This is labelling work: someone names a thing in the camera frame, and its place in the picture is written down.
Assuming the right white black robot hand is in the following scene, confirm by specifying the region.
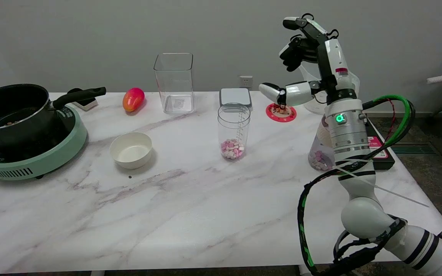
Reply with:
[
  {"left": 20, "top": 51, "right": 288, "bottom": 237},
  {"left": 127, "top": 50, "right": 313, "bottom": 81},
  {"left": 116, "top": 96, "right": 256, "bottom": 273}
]
[{"left": 259, "top": 14, "right": 358, "bottom": 107}]

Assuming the clear measuring cup with candies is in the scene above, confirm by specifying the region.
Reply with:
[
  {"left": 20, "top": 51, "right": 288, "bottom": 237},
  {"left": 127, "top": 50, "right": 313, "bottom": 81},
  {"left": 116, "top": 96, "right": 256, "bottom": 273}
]
[{"left": 217, "top": 103, "right": 251, "bottom": 161}]

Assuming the large clear measuring jug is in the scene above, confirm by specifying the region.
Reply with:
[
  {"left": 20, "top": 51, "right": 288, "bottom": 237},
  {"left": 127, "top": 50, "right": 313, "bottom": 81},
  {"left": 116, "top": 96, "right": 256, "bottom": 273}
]
[{"left": 299, "top": 63, "right": 361, "bottom": 115}]

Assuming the red round coaster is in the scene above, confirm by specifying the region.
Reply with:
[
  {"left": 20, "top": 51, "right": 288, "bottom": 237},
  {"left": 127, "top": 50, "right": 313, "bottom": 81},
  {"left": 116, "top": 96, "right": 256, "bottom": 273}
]
[{"left": 266, "top": 103, "right": 297, "bottom": 123}]

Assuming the clear water bottle with candies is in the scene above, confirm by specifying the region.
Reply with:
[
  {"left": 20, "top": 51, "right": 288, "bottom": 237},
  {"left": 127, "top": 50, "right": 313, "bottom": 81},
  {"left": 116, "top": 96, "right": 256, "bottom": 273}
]
[{"left": 308, "top": 115, "right": 337, "bottom": 172}]

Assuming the white kitchen scale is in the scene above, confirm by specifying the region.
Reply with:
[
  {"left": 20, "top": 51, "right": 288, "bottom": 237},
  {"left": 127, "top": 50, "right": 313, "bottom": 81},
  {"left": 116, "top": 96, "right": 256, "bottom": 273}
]
[{"left": 219, "top": 88, "right": 252, "bottom": 108}]

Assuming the black box with pink label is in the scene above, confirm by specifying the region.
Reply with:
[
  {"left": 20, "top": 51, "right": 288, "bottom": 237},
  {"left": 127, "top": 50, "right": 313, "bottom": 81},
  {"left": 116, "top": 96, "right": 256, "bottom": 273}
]
[{"left": 364, "top": 118, "right": 396, "bottom": 171}]

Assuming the floor vent grille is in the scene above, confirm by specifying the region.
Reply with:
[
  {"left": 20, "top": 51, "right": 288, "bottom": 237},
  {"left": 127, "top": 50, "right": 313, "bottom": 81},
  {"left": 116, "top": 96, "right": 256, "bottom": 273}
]
[{"left": 388, "top": 142, "right": 436, "bottom": 155}]

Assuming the white zip tie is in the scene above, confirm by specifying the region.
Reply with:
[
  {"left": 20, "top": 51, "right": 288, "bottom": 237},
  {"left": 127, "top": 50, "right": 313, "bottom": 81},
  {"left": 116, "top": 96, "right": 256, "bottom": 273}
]
[{"left": 335, "top": 163, "right": 430, "bottom": 208}]

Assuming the clear square plastic container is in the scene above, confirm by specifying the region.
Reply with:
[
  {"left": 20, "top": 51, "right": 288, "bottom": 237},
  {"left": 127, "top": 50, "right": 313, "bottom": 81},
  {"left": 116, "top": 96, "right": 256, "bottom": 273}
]
[{"left": 153, "top": 53, "right": 195, "bottom": 114}]

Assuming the red orange mango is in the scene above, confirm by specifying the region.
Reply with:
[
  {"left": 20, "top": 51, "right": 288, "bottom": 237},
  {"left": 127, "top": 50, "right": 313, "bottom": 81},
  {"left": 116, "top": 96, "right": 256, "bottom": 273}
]
[{"left": 122, "top": 87, "right": 145, "bottom": 113}]

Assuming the white bowl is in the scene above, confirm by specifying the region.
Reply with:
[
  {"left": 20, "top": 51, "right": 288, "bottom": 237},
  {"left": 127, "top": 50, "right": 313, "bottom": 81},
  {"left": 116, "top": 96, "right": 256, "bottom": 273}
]
[{"left": 109, "top": 132, "right": 153, "bottom": 169}]

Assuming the green induction cooker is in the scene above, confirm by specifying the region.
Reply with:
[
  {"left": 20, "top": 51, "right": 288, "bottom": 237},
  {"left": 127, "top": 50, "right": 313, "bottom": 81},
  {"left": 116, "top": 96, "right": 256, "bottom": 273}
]
[{"left": 0, "top": 104, "right": 88, "bottom": 181}]

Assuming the black green robot cable bundle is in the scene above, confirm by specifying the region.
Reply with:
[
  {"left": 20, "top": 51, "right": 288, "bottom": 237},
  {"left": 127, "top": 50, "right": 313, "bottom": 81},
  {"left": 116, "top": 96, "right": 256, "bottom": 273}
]
[{"left": 297, "top": 94, "right": 442, "bottom": 276}]

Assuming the black saucepan with handle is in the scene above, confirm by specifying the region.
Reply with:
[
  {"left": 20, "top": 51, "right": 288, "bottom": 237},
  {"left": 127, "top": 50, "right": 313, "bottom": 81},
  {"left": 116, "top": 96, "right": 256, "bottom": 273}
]
[{"left": 0, "top": 84, "right": 107, "bottom": 148}]

